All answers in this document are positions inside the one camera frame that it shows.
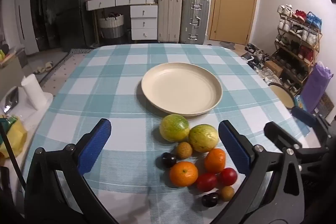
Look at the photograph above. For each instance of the blue snack packet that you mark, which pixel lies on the blue snack packet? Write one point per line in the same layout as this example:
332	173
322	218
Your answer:
300	102

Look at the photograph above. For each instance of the brown doormat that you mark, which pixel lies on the brown doormat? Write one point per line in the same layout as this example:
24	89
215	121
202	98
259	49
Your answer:
325	104

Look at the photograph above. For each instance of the beige slippers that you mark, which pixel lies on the beige slippers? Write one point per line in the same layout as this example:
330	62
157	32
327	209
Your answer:
43	67

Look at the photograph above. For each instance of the brown longan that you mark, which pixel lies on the brown longan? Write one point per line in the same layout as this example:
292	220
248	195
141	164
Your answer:
226	193
184	149

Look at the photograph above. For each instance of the wooden shoe rack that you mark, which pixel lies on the wooden shoe rack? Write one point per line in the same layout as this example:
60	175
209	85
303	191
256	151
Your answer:
296	56

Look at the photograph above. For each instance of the woven storage basket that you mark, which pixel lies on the woven storage basket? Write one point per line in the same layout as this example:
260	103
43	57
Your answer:
111	26

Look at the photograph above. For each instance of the white suitcase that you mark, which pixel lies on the white suitcase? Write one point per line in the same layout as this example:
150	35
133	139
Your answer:
169	18

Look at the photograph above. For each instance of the dark grey fridge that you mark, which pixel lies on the dark grey fridge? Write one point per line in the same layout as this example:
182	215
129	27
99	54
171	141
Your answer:
74	3

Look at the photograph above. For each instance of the dark purple plum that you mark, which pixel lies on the dark purple plum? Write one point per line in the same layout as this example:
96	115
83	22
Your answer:
168	160
210	199

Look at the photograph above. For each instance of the round beige stool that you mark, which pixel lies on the round beige stool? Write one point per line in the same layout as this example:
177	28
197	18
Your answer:
281	95

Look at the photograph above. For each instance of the white drawer desk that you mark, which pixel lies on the white drawer desk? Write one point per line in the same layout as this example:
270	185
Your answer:
141	15

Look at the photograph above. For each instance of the dotted grey rug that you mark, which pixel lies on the dotted grey rug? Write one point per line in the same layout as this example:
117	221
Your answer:
60	66

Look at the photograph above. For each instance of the teal checkered tablecloth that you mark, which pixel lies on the teal checkered tablecloth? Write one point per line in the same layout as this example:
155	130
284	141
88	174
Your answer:
105	82

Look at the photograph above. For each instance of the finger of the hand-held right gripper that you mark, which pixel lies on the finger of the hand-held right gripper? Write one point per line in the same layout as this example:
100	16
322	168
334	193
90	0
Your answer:
278	133
303	115

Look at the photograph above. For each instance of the silver suitcase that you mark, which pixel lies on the silver suitcase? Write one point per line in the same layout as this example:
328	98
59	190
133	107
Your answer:
194	19

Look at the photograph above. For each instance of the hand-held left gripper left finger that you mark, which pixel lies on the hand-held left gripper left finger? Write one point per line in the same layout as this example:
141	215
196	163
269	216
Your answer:
94	146

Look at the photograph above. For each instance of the yellow plastic bag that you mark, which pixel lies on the yellow plastic bag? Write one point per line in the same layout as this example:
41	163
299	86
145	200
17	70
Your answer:
14	137

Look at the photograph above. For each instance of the red cherry tomato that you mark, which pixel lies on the red cherry tomato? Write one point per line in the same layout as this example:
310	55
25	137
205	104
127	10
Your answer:
227	176
206	182

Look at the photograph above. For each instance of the cream round plate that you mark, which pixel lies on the cream round plate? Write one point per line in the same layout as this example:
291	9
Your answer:
181	87

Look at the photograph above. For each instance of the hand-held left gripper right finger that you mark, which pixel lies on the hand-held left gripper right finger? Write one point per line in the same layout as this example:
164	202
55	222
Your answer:
235	146

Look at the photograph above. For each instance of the green yellow round fruit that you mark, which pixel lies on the green yellow round fruit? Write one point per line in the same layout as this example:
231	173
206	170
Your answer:
203	138
174	127

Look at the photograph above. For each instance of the orange mandarin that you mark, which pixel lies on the orange mandarin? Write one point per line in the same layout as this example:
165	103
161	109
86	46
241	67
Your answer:
183	173
215	160

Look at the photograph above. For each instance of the cardboard box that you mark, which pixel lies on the cardboard box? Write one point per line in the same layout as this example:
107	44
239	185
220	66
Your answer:
273	67

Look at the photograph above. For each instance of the pile of shoes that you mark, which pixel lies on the pile of shoes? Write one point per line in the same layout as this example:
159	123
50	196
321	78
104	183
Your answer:
254	54

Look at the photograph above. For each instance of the purple paper bag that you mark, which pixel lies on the purple paper bag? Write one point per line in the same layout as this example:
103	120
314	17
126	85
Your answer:
316	87

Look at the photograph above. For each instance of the white paper towel roll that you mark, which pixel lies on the white paper towel roll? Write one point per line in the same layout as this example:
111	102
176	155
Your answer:
32	91

